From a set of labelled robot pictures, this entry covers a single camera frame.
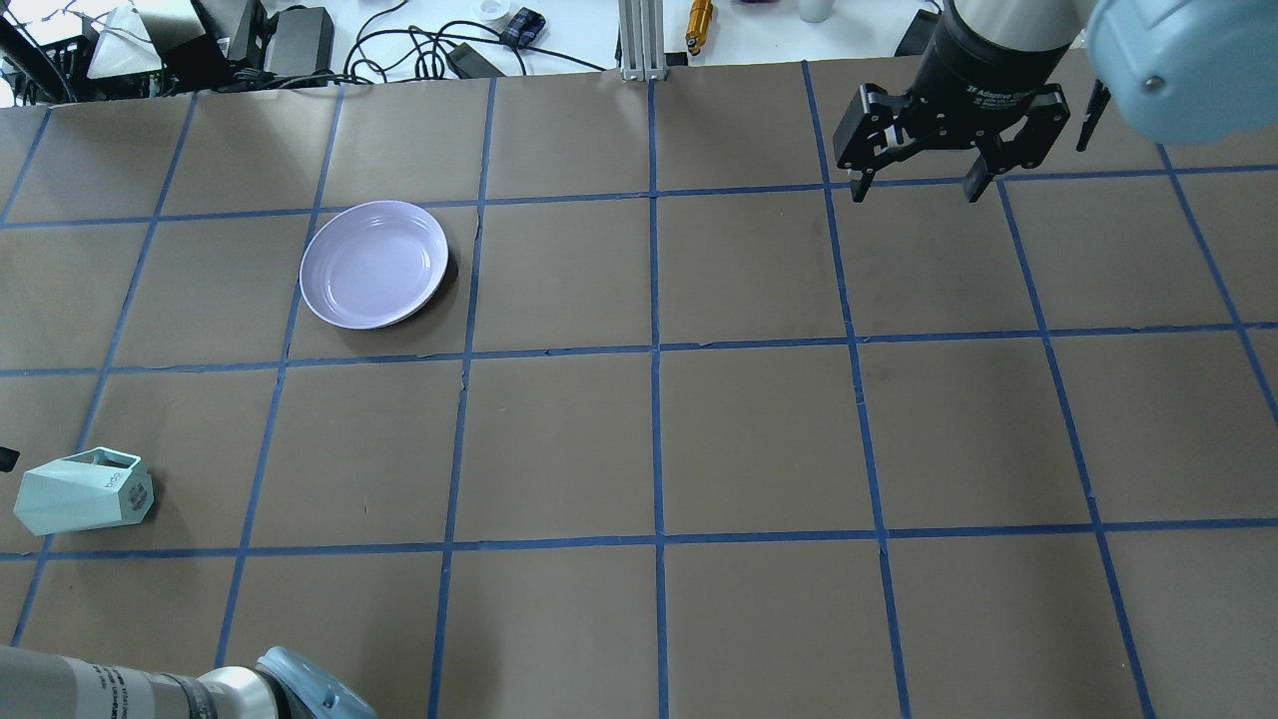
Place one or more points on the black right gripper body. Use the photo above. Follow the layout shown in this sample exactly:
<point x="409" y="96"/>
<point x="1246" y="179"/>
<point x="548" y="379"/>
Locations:
<point x="983" y="68"/>

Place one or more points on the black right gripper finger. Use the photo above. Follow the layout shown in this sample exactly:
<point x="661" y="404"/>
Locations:
<point x="875" y="132"/>
<point x="1045" y="118"/>

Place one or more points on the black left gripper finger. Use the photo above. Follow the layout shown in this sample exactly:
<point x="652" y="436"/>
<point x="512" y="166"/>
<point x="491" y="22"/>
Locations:
<point x="8" y="459"/>

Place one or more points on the mint green faceted cup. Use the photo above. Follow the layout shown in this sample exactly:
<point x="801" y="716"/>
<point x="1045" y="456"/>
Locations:
<point x="98" y="488"/>

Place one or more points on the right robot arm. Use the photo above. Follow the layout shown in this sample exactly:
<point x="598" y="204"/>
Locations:
<point x="1179" y="72"/>

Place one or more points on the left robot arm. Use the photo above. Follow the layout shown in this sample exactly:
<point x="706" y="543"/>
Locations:
<point x="282" y="684"/>

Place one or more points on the lavender plate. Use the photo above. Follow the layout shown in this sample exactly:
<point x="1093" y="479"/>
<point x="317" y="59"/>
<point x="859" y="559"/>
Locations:
<point x="373" y="265"/>

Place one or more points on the orange cylindrical tool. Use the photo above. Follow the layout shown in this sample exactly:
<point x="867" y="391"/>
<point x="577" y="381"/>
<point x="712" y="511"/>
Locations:
<point x="697" y="29"/>

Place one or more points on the black power adapter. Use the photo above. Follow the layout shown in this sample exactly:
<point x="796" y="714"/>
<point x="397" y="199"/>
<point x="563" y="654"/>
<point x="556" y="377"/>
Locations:
<point x="464" y="62"/>

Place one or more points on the aluminium frame post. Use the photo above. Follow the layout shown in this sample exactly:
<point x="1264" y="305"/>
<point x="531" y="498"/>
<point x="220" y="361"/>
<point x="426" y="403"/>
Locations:
<point x="642" y="41"/>

